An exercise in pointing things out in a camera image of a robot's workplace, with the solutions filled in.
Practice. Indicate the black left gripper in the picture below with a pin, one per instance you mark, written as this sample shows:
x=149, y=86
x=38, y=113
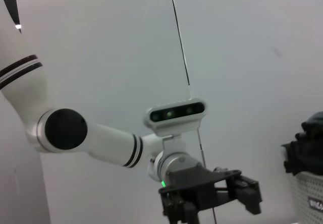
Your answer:
x=202, y=188

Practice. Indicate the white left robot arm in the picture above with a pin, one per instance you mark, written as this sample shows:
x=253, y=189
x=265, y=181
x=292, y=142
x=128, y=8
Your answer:
x=111, y=138

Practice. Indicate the white perforated storage box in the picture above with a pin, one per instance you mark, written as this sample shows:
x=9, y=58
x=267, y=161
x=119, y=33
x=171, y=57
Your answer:
x=308, y=188

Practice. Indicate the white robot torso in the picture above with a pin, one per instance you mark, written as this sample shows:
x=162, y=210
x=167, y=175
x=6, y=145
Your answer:
x=15, y=173

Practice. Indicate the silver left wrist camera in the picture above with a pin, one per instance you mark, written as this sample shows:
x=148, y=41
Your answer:
x=174, y=114

